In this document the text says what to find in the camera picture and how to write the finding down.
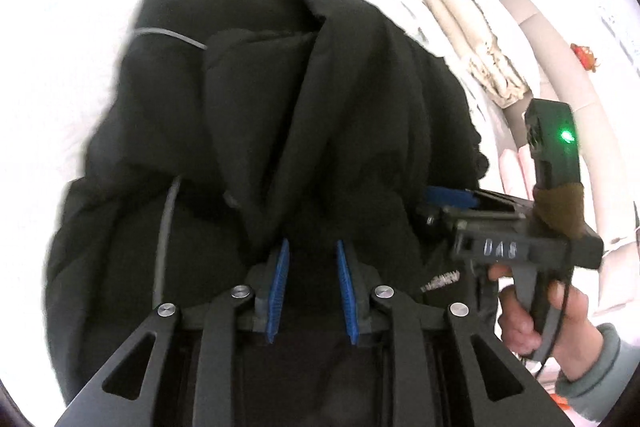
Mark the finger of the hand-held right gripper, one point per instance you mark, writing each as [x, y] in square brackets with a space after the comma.
[452, 198]
[432, 217]

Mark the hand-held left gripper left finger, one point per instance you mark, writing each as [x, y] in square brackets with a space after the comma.
[277, 294]

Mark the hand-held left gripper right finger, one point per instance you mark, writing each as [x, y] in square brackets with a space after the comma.
[347, 294]

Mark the black hooded jacket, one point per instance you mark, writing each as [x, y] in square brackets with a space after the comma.
[300, 107]

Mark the person's right forearm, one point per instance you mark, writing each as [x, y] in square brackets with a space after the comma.
[600, 382]

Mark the person's right hand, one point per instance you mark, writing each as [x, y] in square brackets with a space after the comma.
[575, 322]

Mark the folded pink floral blanket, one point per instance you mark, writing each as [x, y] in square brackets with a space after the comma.
[515, 177]

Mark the folded beige quilt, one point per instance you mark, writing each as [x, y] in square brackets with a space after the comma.
[450, 7]

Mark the red and brown plush toy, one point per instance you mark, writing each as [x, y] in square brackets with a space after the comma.
[584, 57]

